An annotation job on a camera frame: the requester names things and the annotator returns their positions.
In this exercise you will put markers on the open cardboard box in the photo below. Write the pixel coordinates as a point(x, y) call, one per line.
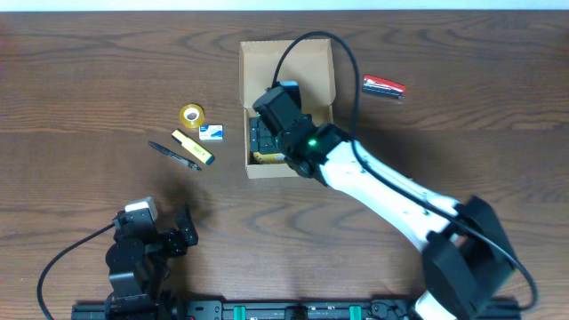
point(309, 63)

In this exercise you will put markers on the black aluminium mounting rail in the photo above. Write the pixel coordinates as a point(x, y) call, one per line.
point(218, 310)

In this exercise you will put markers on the yellow sticky note pad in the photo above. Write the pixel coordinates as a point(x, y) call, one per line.
point(274, 158)

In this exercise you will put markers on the red black stapler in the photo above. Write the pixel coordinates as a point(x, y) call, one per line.
point(383, 87)

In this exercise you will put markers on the yellow highlighter marker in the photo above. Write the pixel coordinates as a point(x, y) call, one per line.
point(194, 148)

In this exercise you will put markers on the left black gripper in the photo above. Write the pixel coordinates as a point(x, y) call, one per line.
point(179, 237)

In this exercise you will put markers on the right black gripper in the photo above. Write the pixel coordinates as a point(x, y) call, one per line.
point(260, 140)

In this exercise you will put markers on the black ballpoint pen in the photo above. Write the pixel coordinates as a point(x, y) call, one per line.
point(167, 152)

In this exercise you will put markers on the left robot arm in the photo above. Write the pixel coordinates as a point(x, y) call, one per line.
point(138, 262)

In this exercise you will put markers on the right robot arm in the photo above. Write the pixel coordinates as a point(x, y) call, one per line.
point(465, 254)

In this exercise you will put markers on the clear tape roll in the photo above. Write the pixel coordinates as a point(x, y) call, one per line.
point(192, 116)

